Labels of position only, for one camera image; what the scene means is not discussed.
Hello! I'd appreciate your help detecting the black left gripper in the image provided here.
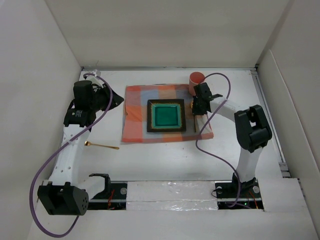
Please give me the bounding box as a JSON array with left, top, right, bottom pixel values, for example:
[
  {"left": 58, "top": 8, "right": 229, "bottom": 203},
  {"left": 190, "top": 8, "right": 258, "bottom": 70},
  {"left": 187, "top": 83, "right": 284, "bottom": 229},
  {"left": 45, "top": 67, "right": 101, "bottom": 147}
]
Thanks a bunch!
[{"left": 89, "top": 83, "right": 123, "bottom": 112}]

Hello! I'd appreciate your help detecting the gold spoon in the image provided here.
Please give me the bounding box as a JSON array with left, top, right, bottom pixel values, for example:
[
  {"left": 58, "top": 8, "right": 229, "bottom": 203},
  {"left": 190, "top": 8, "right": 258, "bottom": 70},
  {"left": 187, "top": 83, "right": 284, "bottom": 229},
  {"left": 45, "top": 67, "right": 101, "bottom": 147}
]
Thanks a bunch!
[{"left": 190, "top": 101, "right": 197, "bottom": 133}]

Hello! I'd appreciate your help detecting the orange grey checkered cloth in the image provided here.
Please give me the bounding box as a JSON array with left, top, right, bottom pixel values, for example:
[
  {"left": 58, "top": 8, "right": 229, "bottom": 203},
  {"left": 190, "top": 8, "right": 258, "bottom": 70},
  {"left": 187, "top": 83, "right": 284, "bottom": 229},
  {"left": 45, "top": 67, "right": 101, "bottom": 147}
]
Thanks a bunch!
[{"left": 121, "top": 84, "right": 214, "bottom": 143}]

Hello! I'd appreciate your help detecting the coral plastic cup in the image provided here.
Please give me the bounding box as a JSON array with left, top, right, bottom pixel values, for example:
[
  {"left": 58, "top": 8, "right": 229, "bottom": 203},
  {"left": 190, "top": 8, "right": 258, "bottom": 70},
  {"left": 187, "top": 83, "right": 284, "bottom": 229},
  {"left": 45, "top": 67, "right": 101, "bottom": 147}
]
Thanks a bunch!
[{"left": 188, "top": 71, "right": 205, "bottom": 96}]

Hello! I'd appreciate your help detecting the green square ceramic plate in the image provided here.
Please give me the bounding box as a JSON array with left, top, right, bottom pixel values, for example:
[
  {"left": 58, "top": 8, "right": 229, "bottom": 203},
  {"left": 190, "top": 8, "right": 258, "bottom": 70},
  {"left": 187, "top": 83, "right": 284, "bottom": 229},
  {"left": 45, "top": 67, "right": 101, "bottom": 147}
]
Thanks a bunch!
[{"left": 146, "top": 99, "right": 187, "bottom": 133}]

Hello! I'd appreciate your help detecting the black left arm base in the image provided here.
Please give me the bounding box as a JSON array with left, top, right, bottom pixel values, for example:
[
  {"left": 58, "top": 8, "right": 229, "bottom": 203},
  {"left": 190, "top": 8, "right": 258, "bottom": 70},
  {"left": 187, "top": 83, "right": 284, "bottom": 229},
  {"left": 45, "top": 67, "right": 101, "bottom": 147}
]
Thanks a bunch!
[{"left": 88, "top": 181, "right": 128, "bottom": 211}]

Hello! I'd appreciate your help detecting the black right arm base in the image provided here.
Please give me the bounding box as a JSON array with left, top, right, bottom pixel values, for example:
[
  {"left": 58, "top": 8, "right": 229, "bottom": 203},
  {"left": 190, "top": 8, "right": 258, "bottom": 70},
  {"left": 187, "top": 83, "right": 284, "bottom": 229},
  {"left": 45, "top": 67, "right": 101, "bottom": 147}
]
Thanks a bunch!
[{"left": 211, "top": 174, "right": 264, "bottom": 210}]

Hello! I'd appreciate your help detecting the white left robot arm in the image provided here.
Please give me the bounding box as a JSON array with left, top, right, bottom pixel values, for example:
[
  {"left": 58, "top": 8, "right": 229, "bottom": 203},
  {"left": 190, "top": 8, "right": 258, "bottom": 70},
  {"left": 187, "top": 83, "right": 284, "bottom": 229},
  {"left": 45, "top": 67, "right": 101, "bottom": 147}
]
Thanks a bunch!
[{"left": 37, "top": 80, "right": 124, "bottom": 216}]

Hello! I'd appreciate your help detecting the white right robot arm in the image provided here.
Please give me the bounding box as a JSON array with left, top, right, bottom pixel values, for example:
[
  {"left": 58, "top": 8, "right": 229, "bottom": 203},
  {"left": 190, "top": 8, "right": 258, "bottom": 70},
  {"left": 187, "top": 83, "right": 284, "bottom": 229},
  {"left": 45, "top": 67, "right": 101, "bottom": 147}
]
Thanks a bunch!
[{"left": 192, "top": 83, "right": 272, "bottom": 197}]

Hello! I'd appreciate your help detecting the gold fork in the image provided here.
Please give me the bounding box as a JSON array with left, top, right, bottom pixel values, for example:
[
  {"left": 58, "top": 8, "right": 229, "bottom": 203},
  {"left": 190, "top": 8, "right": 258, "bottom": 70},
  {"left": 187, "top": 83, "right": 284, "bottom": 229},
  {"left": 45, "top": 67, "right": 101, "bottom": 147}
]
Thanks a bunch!
[{"left": 84, "top": 141, "right": 120, "bottom": 150}]

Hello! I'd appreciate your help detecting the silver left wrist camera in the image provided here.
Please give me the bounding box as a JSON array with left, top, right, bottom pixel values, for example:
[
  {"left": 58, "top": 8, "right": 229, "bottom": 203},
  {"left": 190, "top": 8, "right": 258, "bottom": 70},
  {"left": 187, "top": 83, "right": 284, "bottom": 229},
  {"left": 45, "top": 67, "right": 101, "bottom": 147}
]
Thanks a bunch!
[{"left": 86, "top": 69, "right": 101, "bottom": 78}]

